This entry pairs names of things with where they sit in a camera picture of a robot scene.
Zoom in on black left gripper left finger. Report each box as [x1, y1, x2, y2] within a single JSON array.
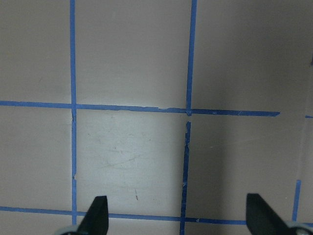
[[77, 196, 109, 235]]

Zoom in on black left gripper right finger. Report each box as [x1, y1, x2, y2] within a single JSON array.
[[246, 193, 296, 235]]

